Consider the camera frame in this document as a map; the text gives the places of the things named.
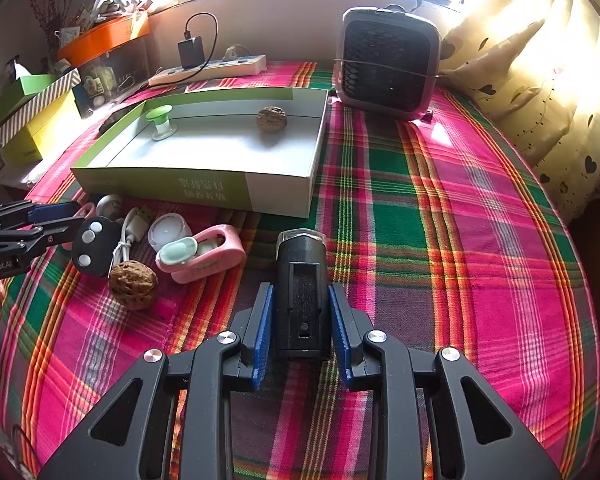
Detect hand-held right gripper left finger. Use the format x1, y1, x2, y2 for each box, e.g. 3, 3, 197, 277
39, 282, 276, 480

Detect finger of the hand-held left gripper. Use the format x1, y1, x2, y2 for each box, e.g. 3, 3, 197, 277
0, 200, 84, 231
0, 217, 89, 257

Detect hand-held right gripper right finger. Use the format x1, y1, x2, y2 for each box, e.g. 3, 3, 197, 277
328, 284, 563, 480

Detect small pink object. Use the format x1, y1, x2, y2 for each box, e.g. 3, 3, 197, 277
62, 203, 98, 251

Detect black and white round lid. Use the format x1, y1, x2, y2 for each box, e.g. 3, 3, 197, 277
71, 216, 123, 277

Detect white egg-shaped object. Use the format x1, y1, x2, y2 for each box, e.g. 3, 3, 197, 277
96, 194, 124, 221

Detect black bike light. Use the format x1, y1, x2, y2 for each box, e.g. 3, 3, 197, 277
274, 228, 331, 359

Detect pink and mint holder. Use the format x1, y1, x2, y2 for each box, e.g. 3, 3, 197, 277
155, 225, 247, 283

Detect brown walnut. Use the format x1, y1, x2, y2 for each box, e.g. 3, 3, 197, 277
256, 106, 288, 134
108, 260, 159, 311

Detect green and white cardboard box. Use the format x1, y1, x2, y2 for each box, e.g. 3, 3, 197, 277
70, 86, 329, 219

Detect white paper sheet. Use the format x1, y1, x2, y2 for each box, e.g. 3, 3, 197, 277
0, 162, 46, 191

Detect yellow cardboard box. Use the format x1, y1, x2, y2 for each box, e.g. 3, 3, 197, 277
2, 91, 83, 166

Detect striped box lid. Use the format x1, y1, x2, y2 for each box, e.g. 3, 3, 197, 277
0, 67, 82, 133

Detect white round cap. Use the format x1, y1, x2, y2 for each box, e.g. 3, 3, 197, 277
147, 212, 193, 251

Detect black smartphone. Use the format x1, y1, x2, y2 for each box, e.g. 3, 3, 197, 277
97, 87, 188, 136

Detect green and white spool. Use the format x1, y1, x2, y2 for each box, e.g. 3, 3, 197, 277
146, 105, 175, 141

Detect clear storage box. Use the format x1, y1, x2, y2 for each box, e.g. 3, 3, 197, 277
72, 40, 153, 116

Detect plaid blanket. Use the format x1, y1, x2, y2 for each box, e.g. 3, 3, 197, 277
0, 60, 600, 480

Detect orange box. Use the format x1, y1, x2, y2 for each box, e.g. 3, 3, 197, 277
57, 12, 151, 66

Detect dried flower branches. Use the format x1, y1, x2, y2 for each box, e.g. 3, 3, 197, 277
22, 0, 88, 46

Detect black charger adapter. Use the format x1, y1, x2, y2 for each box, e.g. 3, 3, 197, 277
178, 36, 211, 70

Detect white power strip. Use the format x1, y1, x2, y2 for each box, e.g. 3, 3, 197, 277
148, 55, 268, 87

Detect small black and white heater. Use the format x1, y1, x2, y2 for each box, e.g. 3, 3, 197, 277
333, 5, 442, 121

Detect cream heart print curtain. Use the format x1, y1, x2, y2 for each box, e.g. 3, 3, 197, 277
437, 0, 600, 221

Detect white usb cable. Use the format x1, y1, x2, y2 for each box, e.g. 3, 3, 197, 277
111, 208, 155, 266

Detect black charger cable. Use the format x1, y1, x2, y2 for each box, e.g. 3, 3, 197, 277
184, 12, 219, 68

